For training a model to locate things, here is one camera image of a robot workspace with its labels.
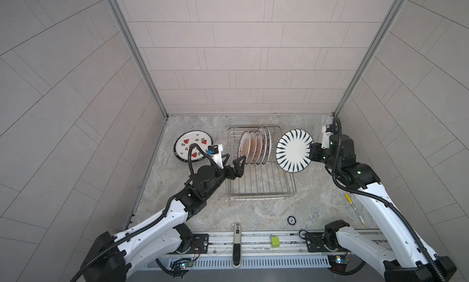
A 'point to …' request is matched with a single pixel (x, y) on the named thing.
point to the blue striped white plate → (292, 151)
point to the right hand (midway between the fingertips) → (307, 143)
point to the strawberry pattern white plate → (184, 141)
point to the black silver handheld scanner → (237, 249)
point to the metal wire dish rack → (266, 182)
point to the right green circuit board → (338, 263)
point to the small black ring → (292, 220)
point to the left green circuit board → (186, 265)
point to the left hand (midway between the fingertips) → (241, 156)
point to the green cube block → (275, 242)
